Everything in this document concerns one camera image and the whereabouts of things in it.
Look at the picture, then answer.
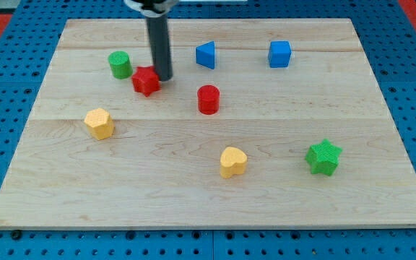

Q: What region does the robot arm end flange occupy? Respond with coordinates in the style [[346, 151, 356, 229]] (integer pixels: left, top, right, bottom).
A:
[[123, 0, 179, 18]]

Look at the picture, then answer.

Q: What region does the red cylinder block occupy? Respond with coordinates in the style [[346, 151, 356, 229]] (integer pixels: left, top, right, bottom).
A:
[[197, 84, 220, 115]]

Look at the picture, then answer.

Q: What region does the yellow heart block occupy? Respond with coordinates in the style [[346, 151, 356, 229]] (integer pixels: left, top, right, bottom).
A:
[[220, 147, 248, 178]]

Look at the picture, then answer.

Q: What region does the light wooden board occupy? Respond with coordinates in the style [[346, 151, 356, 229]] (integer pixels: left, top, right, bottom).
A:
[[0, 18, 416, 230]]

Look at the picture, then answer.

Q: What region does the blue triangle block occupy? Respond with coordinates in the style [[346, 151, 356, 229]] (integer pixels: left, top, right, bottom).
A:
[[195, 41, 216, 69]]

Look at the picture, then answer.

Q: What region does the red star block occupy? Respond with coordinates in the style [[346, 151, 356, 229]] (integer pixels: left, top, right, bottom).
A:
[[131, 66, 160, 97]]

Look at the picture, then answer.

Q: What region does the blue cube block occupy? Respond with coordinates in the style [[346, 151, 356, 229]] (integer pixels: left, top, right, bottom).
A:
[[268, 40, 292, 68]]

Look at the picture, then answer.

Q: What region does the green cylinder block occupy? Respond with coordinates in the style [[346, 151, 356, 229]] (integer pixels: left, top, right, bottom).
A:
[[108, 51, 133, 79]]

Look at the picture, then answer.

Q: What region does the yellow hexagon block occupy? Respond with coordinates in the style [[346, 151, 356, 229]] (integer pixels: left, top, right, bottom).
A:
[[84, 108, 115, 140]]

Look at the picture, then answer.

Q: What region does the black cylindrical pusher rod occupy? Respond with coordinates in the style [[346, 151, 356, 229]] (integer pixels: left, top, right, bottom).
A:
[[146, 14, 173, 82]]

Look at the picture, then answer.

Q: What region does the green star block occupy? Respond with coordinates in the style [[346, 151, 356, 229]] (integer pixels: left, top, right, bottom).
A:
[[305, 139, 342, 176]]

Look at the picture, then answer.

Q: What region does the blue perforated base mat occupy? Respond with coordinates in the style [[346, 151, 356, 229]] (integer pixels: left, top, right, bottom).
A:
[[0, 1, 416, 259]]

